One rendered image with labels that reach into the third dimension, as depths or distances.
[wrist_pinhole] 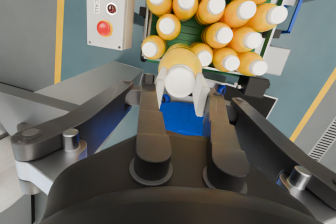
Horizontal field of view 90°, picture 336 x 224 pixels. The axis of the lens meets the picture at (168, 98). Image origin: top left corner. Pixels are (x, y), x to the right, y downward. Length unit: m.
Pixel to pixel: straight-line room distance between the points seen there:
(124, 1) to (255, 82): 0.48
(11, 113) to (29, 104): 0.09
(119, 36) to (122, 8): 0.07
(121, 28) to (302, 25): 1.60
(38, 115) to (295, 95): 1.95
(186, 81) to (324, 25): 1.81
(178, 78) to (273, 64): 0.65
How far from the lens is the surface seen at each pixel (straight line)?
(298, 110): 2.09
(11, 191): 0.66
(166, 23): 0.46
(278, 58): 0.83
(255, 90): 0.66
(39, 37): 2.04
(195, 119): 0.55
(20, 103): 0.79
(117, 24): 0.50
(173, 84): 0.21
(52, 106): 0.72
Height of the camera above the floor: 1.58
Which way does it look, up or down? 69 degrees down
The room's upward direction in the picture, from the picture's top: 170 degrees counter-clockwise
